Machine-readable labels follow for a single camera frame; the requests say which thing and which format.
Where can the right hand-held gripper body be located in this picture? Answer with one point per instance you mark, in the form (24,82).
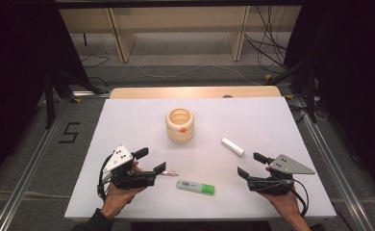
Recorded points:
(285,166)

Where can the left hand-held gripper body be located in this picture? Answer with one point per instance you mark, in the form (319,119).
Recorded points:
(121,160)

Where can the clear pen with pink tip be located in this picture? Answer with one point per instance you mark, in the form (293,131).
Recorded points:
(171,173)

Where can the white cylindrical tube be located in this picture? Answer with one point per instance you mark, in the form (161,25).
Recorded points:
(233,147)

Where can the green and white highlighter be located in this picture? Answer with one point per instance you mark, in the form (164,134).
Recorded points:
(195,187)

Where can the cream ringed pen holder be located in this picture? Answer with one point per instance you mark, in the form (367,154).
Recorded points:
(180,128)

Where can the person's left hand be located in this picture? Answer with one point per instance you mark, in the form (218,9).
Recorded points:
(120,197)

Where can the person's right hand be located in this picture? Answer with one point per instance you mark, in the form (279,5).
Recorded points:
(285,204)

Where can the light wooden table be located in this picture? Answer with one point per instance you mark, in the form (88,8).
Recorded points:
(176,92)

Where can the dark round table grommet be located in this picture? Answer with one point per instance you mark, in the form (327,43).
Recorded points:
(227,96)

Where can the black metal stand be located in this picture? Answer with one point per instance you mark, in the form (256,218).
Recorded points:
(51,96)
(310,89)

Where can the dark curtain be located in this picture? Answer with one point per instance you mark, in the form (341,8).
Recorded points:
(15,80)
(355,80)

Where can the aluminium floor rail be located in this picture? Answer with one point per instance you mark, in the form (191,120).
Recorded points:
(339,166)
(25,179)

